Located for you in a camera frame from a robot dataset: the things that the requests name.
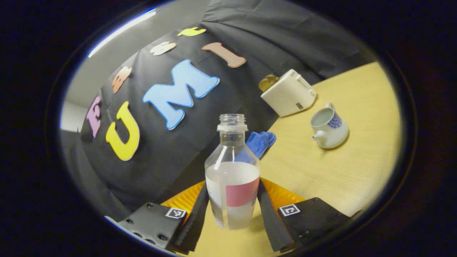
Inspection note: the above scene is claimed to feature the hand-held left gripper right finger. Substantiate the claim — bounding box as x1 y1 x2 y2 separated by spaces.
256 177 357 253

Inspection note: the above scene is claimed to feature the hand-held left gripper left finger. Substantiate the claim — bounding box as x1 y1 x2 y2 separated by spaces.
117 180 210 255

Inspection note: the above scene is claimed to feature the clear plastic water bottle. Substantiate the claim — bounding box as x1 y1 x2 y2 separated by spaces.
205 114 261 231

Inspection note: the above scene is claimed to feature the white blue-patterned teacup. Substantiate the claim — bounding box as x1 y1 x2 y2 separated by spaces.
310 103 350 149

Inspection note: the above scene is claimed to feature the black backdrop cloth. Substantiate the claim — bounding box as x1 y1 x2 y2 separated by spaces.
59 0 375 222

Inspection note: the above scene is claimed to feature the blue folded towel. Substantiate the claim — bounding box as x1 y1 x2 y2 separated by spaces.
246 131 277 159

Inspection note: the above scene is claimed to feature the cream toaster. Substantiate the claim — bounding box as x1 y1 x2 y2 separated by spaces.
261 69 317 117

